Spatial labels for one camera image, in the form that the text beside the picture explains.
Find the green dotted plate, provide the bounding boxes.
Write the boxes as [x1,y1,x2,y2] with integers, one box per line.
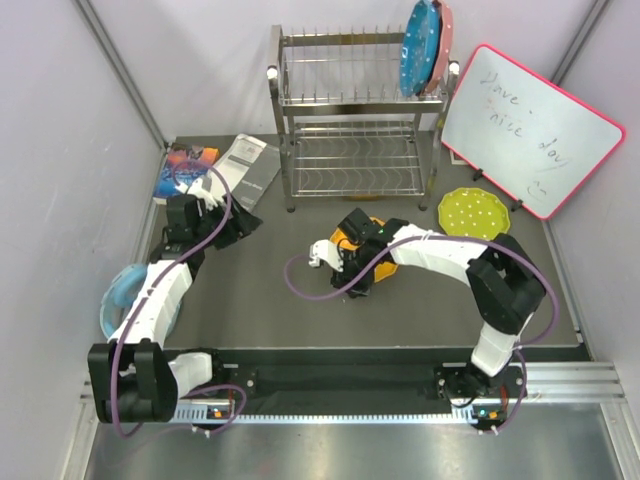
[437,187,511,240]

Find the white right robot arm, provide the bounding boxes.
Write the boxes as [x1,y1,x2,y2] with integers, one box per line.
[309,208,546,398]

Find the orange dotted plate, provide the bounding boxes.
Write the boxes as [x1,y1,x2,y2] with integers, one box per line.
[330,209,398,284]

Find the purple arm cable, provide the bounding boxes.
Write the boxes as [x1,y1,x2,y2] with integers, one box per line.
[283,234,560,435]
[110,162,246,439]

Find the light blue headphones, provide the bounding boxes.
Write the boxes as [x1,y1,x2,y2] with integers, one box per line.
[99,260,193,348]

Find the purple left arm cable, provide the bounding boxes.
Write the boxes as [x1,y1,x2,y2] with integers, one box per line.
[110,162,246,439]

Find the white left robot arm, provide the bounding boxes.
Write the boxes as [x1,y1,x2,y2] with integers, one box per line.
[88,194,262,425]

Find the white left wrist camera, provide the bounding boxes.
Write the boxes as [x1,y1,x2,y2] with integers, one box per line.
[176,175,222,210]

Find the grey manual booklet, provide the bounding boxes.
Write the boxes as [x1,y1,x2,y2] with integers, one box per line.
[214,134,280,212]

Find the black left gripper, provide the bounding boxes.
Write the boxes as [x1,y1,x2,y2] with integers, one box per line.
[193,193,262,249]

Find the steel two-tier dish rack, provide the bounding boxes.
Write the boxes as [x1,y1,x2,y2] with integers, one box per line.
[267,25,460,212]

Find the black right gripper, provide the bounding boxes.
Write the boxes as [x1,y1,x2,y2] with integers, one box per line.
[331,245,377,300]

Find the blue dotted plate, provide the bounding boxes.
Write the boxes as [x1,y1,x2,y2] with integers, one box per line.
[399,1,441,97]

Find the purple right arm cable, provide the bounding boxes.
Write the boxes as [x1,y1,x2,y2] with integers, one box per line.
[283,234,560,435]

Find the pink dotted plate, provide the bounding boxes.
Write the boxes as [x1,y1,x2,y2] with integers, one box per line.
[424,1,454,94]

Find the pink-framed whiteboard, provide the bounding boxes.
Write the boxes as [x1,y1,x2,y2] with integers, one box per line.
[442,44,626,220]

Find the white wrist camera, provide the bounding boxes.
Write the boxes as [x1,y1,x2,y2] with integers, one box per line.
[308,239,344,272]
[176,175,222,210]

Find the colourful paperback book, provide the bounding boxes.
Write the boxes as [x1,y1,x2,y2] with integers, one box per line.
[153,143,220,205]

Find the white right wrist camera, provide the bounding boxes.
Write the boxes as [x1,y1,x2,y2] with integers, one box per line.
[308,239,344,272]

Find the slotted cable duct rail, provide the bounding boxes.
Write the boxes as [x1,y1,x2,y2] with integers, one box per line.
[169,399,506,426]

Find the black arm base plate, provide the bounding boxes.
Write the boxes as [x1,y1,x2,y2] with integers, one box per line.
[196,347,526,401]

